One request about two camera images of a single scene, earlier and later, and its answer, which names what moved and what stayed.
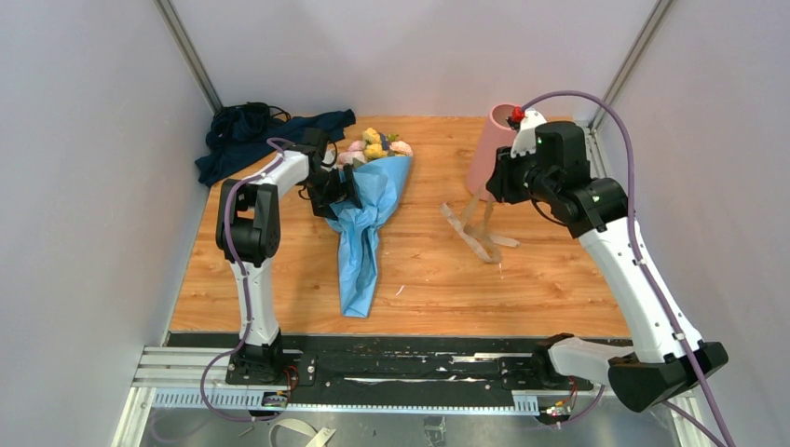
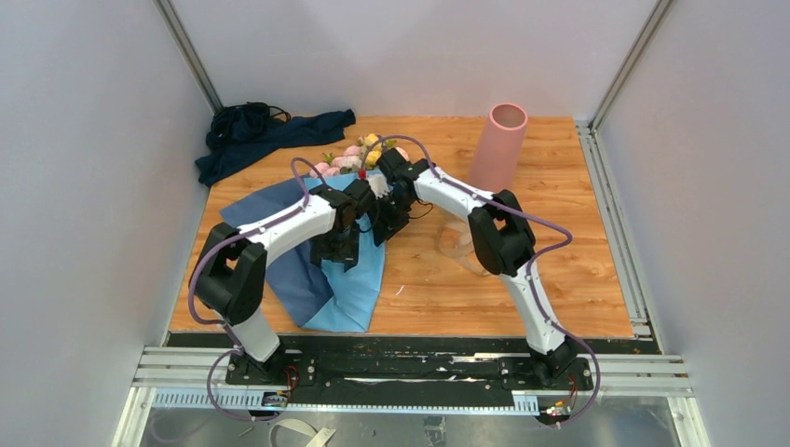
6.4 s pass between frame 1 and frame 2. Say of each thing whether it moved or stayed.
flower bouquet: stayed
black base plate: stayed
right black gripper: moved
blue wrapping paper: moved
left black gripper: moved
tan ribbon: moved
